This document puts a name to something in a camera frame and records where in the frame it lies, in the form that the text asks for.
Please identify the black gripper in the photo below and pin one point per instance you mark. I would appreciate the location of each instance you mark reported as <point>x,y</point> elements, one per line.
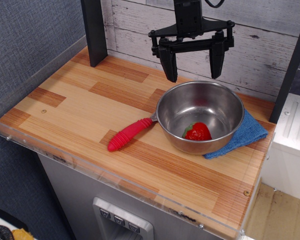
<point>189,23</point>

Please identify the left dark metal post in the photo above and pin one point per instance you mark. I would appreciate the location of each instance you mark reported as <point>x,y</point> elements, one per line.
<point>94,31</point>

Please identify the clear acrylic table guard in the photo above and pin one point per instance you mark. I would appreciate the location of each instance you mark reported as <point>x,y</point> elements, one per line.
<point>71,117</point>

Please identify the yellow object at corner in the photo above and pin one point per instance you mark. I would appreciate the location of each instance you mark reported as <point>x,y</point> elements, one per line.
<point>21,234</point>

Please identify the red-handled metal fork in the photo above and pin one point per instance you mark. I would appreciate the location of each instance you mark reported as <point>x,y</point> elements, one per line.
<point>124,136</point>

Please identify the right dark metal post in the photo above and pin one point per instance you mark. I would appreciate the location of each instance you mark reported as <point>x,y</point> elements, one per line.
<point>286,84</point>

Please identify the red toy strawberry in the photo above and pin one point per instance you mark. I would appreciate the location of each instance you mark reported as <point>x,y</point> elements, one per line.
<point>197,131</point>

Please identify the dark metal post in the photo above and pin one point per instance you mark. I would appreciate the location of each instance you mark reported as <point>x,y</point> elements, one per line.
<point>94,31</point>
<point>286,84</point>

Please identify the stainless steel bowl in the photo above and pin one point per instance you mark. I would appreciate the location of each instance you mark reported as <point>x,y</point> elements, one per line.
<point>215,105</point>

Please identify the white side unit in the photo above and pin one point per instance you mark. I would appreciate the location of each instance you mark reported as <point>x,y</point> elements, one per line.
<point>281,169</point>

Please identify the grey cabinet with button panel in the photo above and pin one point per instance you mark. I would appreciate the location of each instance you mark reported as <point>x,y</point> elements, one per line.
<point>97,210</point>

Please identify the blue folded cloth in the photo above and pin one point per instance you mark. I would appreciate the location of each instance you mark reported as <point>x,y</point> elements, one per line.
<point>249,132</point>

